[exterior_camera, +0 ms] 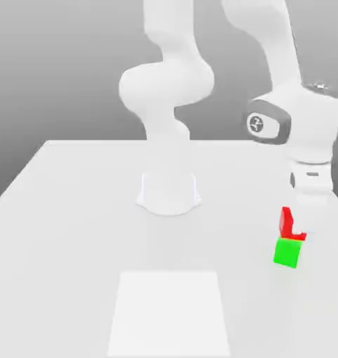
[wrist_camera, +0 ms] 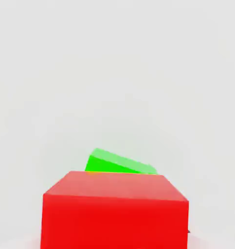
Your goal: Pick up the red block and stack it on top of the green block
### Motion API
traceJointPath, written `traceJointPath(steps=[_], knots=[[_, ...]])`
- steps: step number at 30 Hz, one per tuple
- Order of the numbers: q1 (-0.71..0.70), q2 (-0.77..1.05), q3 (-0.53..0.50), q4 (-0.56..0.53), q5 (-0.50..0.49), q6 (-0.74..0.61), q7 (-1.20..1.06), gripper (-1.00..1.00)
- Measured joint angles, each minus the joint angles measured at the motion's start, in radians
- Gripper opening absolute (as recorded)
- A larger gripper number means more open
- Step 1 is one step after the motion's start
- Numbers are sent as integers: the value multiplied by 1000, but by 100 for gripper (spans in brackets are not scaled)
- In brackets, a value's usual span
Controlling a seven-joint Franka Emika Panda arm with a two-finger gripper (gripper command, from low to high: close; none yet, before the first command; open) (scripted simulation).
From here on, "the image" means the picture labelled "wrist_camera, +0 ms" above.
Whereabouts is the small red cube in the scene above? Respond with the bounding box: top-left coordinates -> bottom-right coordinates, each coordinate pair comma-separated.
40,170 -> 190,249

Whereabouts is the small green cube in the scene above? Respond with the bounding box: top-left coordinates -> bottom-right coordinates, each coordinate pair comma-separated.
84,147 -> 158,175

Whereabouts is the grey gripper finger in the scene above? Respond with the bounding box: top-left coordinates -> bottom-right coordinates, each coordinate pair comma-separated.
187,229 -> 200,249

